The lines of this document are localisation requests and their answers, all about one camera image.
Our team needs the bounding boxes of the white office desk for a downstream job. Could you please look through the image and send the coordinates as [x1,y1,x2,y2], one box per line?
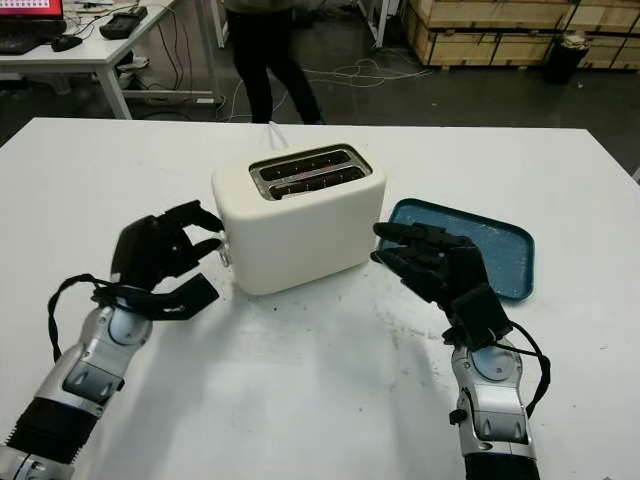
[0,0,224,121]

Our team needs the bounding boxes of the white toaster power cord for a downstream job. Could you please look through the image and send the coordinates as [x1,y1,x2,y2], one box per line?
[267,121,291,151]

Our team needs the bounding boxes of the black laptop with red screen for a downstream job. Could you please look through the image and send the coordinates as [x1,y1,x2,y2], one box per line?
[0,0,66,56]

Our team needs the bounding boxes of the blue rectangular tray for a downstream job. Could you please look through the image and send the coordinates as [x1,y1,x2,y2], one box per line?
[385,198,536,304]

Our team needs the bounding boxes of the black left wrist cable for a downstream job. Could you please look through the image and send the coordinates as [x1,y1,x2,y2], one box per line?
[47,273,131,361]

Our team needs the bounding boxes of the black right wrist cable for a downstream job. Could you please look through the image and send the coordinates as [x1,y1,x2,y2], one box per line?
[499,324,551,419]

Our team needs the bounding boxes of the white power strip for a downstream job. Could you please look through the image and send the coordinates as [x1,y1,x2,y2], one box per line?
[127,94,226,107]

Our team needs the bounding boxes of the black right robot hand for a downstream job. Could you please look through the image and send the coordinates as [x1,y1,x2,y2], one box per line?
[369,222,494,321]

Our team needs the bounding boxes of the white-legged desk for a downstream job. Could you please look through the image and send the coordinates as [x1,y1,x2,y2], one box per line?
[209,0,401,50]

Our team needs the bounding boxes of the black handheld device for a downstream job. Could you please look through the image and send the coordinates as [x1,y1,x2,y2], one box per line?
[98,5,150,40]

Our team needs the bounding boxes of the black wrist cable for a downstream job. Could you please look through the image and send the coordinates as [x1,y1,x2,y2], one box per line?
[499,324,551,419]
[47,273,131,361]

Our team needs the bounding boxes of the pale wooden crate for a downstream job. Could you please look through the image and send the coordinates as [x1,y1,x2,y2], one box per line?
[412,27,640,71]
[407,0,640,32]

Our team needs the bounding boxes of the white floor cable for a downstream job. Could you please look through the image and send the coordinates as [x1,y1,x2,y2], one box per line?
[217,58,434,124]

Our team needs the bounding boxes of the black trash bin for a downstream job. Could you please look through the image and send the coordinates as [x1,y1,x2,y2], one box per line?
[543,32,590,85]

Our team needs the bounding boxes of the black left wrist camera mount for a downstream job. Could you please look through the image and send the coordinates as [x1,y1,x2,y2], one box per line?
[92,272,221,322]

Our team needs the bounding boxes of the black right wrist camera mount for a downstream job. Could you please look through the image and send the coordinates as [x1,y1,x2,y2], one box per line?
[442,284,514,351]

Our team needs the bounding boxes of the cream white two-slot toaster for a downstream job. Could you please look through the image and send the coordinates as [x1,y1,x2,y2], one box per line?
[210,142,387,297]

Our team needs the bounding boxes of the person in beige jacket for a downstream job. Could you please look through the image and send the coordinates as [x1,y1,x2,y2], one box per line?
[224,0,326,125]

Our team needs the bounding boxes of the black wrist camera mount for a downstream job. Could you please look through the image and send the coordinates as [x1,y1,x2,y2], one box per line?
[92,272,221,322]
[442,284,514,351]

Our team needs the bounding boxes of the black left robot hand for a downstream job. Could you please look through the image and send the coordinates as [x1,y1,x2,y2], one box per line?
[109,199,226,292]

